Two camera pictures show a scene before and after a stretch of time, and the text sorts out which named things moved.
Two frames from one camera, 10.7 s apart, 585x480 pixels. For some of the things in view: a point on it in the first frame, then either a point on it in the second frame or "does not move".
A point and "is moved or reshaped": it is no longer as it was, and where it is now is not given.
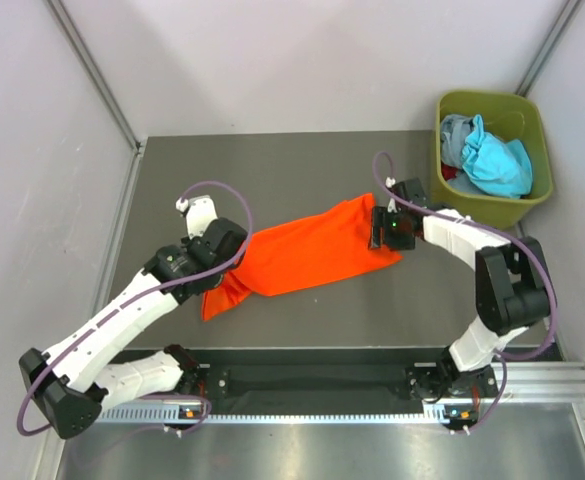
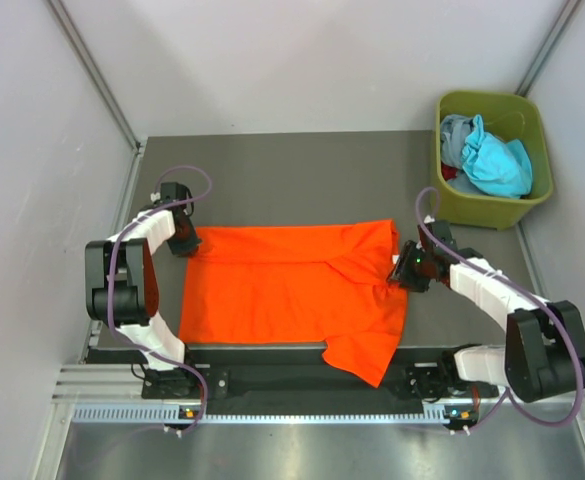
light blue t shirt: [497, 164] does not move
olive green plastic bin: [490, 155] does not move
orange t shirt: [333, 241] is moved or reshaped
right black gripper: [380, 219] to [402, 269]
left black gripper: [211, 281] to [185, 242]
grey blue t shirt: [454, 131] does not move
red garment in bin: [448, 171] does not move
